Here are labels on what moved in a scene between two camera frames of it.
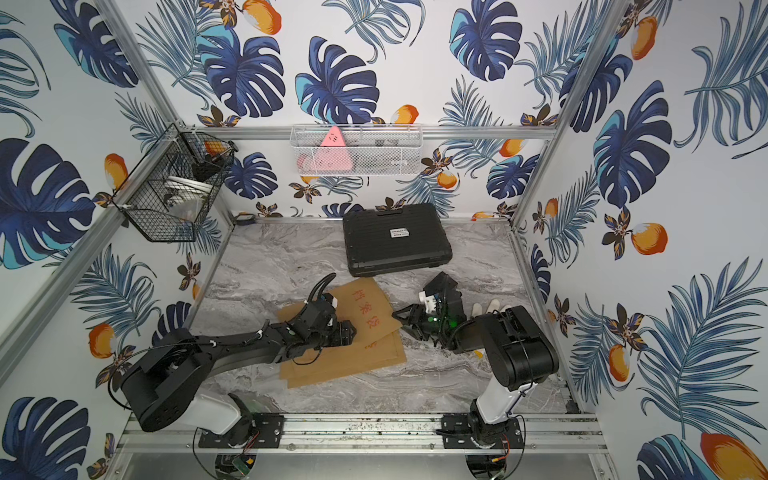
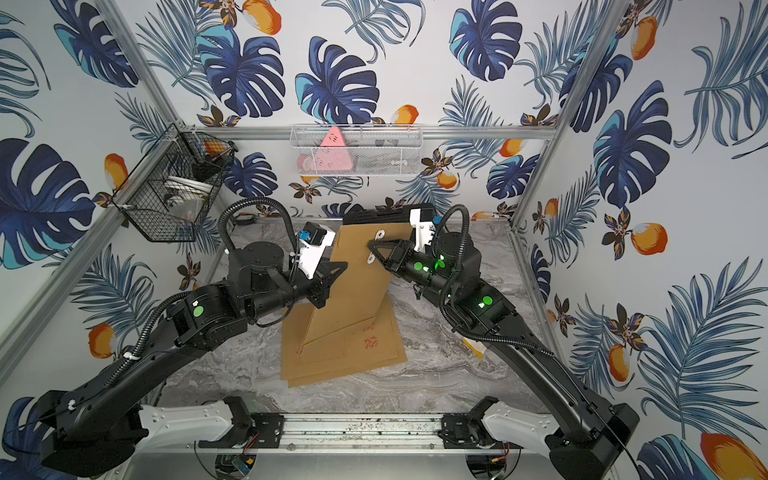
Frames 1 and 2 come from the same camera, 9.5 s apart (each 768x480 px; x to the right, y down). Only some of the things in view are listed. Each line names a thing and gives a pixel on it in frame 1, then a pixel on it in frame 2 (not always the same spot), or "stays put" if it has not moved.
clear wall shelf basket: x=358 y=149 stays put
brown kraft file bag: x=362 y=304 -> x=355 y=296
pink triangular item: x=331 y=155 stays put
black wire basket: x=173 y=188 stays put
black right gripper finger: x=413 y=316 -> x=375 y=245
